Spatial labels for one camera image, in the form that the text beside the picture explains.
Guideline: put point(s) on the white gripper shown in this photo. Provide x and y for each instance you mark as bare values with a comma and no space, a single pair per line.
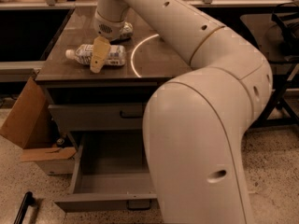
109,29

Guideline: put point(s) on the clear plastic water bottle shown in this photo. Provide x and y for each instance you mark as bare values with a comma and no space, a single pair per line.
83,55

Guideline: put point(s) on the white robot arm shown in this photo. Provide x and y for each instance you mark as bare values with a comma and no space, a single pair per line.
194,123

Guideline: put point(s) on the grey drawer cabinet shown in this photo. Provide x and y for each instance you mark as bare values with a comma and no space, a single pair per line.
105,101

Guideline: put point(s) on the closed grey top drawer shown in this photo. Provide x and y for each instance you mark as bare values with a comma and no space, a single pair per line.
104,117

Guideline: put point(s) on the open grey middle drawer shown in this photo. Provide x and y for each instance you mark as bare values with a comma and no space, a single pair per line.
110,173

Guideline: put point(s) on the crushed green drink can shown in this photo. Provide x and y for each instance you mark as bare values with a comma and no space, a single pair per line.
124,33

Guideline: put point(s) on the brown cardboard box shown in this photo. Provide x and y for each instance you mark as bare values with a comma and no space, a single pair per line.
29,126

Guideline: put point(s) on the black chair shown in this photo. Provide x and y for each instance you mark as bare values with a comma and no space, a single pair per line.
277,37

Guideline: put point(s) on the black floor handle bar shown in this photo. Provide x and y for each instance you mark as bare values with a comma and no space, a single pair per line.
28,200

